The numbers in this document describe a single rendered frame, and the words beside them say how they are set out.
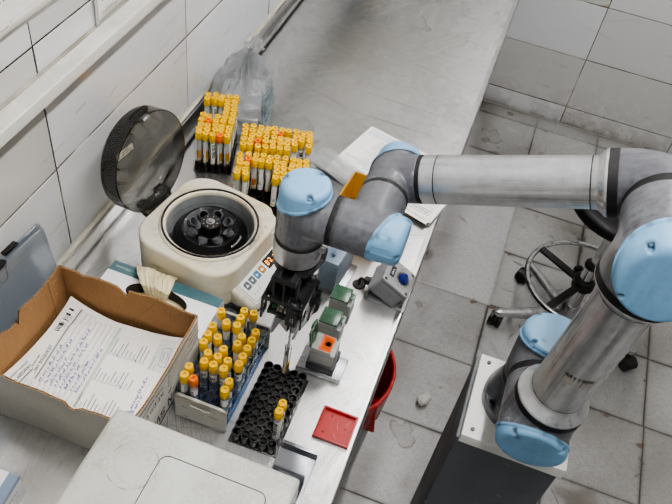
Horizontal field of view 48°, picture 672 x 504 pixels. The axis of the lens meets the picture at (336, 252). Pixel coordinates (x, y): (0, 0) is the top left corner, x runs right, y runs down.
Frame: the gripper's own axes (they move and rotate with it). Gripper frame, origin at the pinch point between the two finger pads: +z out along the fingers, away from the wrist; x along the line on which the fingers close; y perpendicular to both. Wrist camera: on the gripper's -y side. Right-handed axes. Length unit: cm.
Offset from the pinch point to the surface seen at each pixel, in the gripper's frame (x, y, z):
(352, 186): -3, -52, 12
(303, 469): 10.3, 18.2, 13.6
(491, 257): 41, -140, 105
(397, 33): -13, -133, 18
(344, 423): 13.9, 4.9, 17.3
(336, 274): 2.1, -23.2, 10.3
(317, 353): 4.9, -3.5, 11.0
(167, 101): -50, -51, 3
